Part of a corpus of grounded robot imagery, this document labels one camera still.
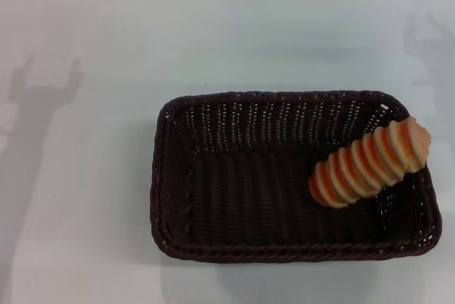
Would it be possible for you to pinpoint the orange striped bread loaf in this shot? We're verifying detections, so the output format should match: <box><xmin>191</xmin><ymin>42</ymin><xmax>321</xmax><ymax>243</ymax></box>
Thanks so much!
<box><xmin>307</xmin><ymin>116</ymin><xmax>433</xmax><ymax>209</ymax></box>

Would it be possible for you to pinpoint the dark brown woven basket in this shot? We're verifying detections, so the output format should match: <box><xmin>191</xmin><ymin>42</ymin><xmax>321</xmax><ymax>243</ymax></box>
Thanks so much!
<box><xmin>149</xmin><ymin>89</ymin><xmax>444</xmax><ymax>262</ymax></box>

